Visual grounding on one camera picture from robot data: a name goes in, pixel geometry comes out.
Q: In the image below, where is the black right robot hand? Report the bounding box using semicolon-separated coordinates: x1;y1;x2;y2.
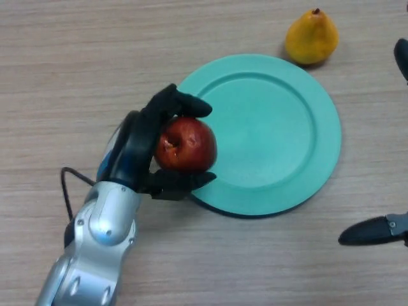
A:
338;38;408;247

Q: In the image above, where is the yellow pear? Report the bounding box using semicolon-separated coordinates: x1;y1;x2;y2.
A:
284;8;340;66

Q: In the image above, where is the green round plate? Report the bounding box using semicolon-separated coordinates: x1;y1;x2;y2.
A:
175;53;342;217

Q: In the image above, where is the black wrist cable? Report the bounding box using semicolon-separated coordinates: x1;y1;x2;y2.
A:
60;167;96;221

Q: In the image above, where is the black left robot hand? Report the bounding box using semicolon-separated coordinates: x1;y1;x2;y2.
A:
97;83;217;201

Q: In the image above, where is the red apple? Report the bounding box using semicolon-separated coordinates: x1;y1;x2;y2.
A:
154;117;218;173

